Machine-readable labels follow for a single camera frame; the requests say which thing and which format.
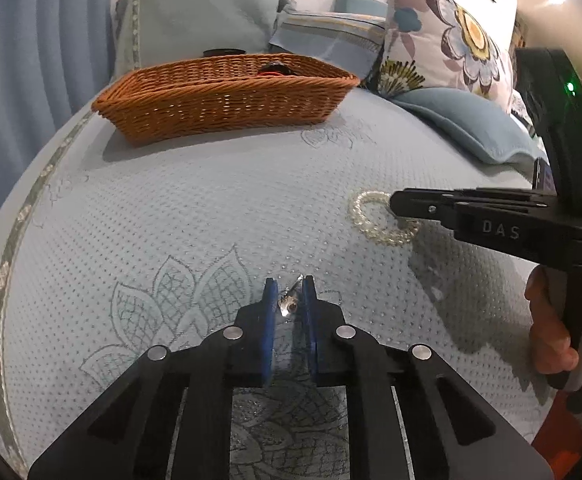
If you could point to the plain blue pillow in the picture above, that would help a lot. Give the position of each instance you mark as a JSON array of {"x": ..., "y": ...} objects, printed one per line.
[{"x": 476, "y": 125}]

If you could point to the floral print pillow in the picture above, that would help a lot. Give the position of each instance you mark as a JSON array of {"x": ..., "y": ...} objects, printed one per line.
[{"x": 451, "y": 35}]

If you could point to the brown wicker basket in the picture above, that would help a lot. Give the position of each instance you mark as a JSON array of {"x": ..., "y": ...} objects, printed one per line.
[{"x": 221, "y": 105}]

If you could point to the blue curtain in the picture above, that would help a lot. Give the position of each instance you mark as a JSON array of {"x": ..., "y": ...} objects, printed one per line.
[{"x": 36, "y": 60}]

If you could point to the black wristwatch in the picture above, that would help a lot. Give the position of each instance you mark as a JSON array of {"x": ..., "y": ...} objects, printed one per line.
[{"x": 278, "y": 66}]

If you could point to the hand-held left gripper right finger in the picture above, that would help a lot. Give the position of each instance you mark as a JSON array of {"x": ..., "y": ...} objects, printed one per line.
[{"x": 311, "y": 325}]

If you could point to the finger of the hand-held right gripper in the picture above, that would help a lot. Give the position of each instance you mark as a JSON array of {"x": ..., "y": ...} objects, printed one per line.
[{"x": 421, "y": 205}]

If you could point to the striped blue pillow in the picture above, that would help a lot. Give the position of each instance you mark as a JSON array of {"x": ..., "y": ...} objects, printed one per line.
[{"x": 331, "y": 30}]

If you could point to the black round object behind basket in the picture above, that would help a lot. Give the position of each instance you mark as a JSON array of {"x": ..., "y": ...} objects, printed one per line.
[{"x": 223, "y": 51}]

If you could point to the large grey-blue pillow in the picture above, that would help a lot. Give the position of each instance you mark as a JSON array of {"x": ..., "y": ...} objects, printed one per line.
[{"x": 196, "y": 15}]

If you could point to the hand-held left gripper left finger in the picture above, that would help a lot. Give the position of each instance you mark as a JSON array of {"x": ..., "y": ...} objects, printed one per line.
[{"x": 270, "y": 330}]

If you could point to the teal sofa backrest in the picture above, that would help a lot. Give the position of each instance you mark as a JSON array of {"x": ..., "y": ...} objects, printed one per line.
[{"x": 361, "y": 2}]

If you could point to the person's right hand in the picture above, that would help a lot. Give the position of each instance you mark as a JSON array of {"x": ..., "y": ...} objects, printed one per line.
[{"x": 546, "y": 345}]

